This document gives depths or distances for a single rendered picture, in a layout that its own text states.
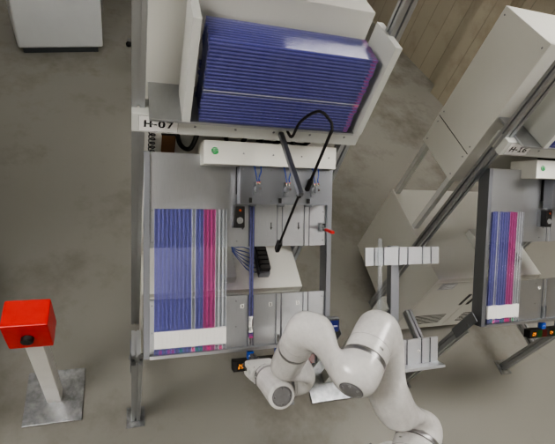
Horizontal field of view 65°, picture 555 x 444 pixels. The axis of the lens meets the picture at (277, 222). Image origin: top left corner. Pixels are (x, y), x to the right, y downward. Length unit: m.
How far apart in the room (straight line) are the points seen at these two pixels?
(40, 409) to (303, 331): 1.56
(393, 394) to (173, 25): 1.17
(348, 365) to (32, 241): 2.21
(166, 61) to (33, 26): 2.84
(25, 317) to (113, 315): 0.91
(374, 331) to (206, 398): 1.45
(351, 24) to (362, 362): 1.05
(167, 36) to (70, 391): 1.65
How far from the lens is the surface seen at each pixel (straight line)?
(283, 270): 2.02
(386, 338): 1.04
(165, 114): 1.39
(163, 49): 1.47
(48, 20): 4.25
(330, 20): 1.52
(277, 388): 1.35
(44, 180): 3.18
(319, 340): 1.03
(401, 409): 1.15
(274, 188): 1.56
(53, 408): 2.35
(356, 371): 0.98
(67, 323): 2.53
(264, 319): 1.67
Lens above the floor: 2.21
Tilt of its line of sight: 46 degrees down
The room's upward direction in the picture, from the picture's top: 21 degrees clockwise
